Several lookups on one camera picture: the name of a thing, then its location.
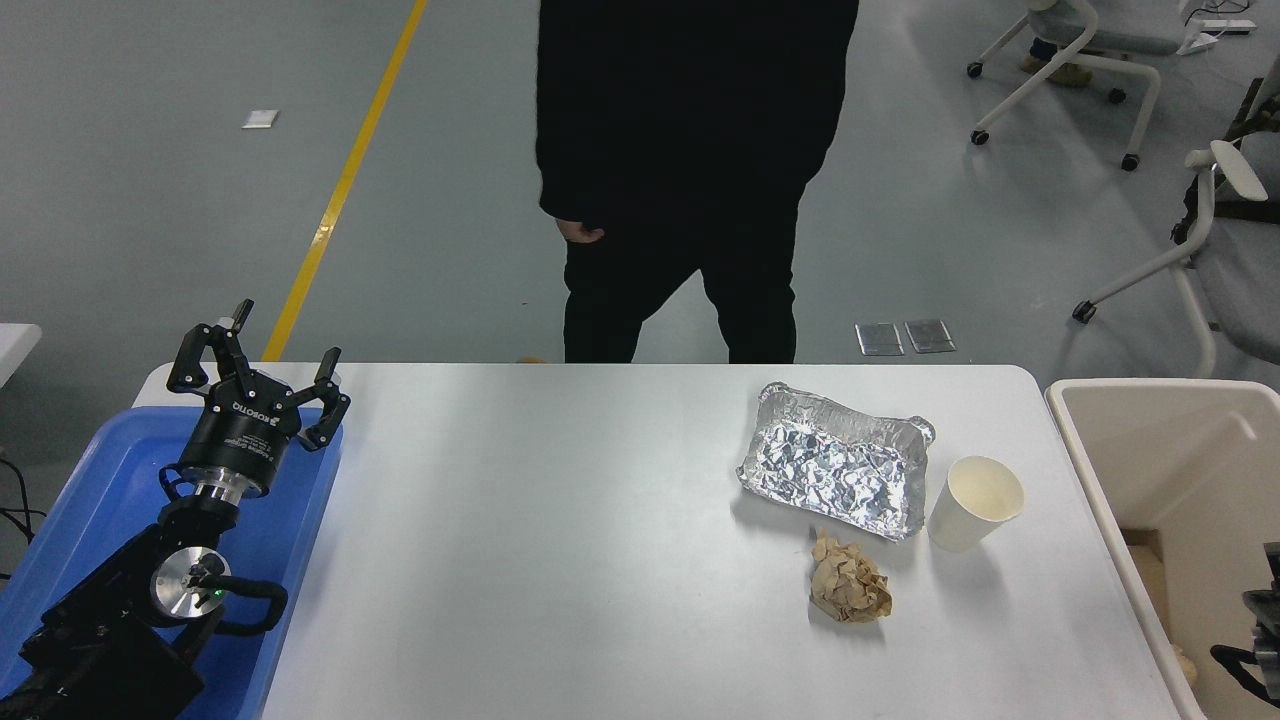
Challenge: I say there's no seated person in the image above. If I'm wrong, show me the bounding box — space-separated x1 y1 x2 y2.
1020 36 1093 87

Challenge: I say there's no large pale bin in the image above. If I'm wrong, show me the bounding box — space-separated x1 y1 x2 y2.
1044 378 1280 720

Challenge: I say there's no black cable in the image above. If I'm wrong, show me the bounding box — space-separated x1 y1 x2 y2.
0 455 48 581

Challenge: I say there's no standing person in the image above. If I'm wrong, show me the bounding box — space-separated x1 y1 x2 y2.
535 0 861 365

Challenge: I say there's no white paper cup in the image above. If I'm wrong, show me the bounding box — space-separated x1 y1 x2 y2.
926 456 1026 553

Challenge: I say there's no white side table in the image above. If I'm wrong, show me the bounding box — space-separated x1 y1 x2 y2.
0 323 44 389

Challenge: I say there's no blue plastic tray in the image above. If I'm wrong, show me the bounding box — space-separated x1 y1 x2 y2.
0 405 346 720

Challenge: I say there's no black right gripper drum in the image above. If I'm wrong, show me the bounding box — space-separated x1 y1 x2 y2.
1243 590 1280 646

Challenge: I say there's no crumpled foil tray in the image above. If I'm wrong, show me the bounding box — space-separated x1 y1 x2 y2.
737 381 937 542

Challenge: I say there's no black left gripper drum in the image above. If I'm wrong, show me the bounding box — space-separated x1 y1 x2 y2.
178 372 304 498

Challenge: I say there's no white office chair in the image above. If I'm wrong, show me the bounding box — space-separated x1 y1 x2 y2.
1072 60 1280 379
966 0 1216 172

